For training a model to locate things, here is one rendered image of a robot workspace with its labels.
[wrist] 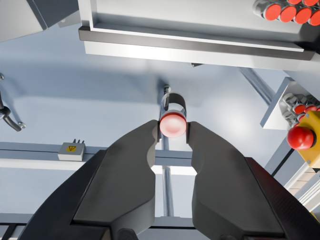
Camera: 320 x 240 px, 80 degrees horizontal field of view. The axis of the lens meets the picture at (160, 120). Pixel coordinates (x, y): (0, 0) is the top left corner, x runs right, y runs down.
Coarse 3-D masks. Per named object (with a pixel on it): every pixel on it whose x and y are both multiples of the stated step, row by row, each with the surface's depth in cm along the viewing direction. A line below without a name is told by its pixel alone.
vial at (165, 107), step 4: (172, 92) 17; (176, 92) 17; (164, 96) 17; (168, 96) 17; (164, 100) 16; (168, 100) 16; (164, 104) 15; (168, 104) 15; (172, 104) 15; (176, 104) 15; (160, 108) 16; (164, 108) 15; (168, 108) 15; (172, 108) 15; (176, 108) 15; (180, 108) 15; (160, 112) 15; (164, 112) 14; (168, 112) 14; (180, 112) 14; (184, 112) 15; (160, 116) 15; (184, 116) 14
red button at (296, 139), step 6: (300, 126) 33; (288, 132) 34; (294, 132) 32; (300, 132) 31; (306, 132) 31; (288, 138) 34; (294, 138) 32; (300, 138) 31; (306, 138) 31; (312, 138) 31; (294, 144) 32; (300, 144) 31; (306, 144) 31
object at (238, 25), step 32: (96, 0) 29; (128, 0) 29; (160, 0) 30; (192, 0) 30; (224, 0) 30; (256, 0) 30; (128, 32) 29; (160, 32) 30; (192, 32) 32; (224, 32) 33; (256, 32) 33; (288, 32) 33
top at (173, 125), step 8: (176, 112) 14; (160, 120) 14; (168, 120) 14; (176, 120) 14; (184, 120) 14; (160, 128) 14; (168, 128) 14; (176, 128) 14; (184, 128) 14; (168, 136) 14; (176, 136) 14
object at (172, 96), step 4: (172, 96) 16; (176, 96) 16; (180, 96) 17; (172, 100) 15; (176, 100) 15; (180, 100) 16; (184, 100) 17; (180, 104) 15; (184, 104) 16; (184, 108) 15
